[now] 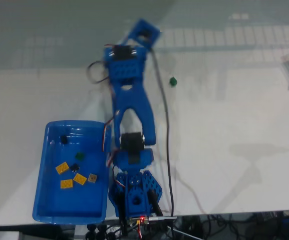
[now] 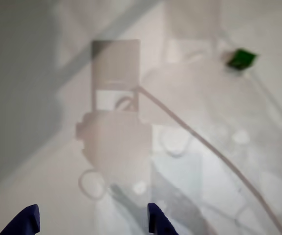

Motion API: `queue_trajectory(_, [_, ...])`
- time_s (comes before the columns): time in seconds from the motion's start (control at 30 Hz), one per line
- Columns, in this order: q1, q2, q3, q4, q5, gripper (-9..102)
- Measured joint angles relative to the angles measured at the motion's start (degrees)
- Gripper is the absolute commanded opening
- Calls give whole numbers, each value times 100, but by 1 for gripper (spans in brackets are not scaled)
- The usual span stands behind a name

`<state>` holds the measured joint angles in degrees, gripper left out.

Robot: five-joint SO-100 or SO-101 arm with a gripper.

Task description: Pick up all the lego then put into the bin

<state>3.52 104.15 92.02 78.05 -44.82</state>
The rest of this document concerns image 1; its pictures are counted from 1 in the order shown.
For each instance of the black power plug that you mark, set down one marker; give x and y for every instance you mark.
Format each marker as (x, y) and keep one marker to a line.
(155, 203)

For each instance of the green square lego brick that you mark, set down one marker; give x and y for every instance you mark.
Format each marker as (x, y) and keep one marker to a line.
(79, 156)

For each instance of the black square lego brick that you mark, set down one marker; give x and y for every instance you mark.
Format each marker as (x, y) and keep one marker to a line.
(63, 139)
(74, 167)

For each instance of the green sloped lego brick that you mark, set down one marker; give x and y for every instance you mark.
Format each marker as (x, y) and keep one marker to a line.
(173, 81)

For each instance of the yellow rectangular lego brick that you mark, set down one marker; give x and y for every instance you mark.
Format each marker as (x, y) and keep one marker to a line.
(80, 178)
(62, 168)
(67, 184)

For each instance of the black clamp knob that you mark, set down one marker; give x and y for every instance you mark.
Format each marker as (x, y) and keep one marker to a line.
(91, 227)
(101, 228)

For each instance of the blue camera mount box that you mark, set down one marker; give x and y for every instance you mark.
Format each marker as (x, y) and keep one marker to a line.
(137, 29)

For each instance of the controller board with red light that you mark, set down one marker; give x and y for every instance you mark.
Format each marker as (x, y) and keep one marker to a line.
(140, 220)

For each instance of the blue plastic bin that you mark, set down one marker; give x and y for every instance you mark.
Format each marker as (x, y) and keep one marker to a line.
(84, 200)

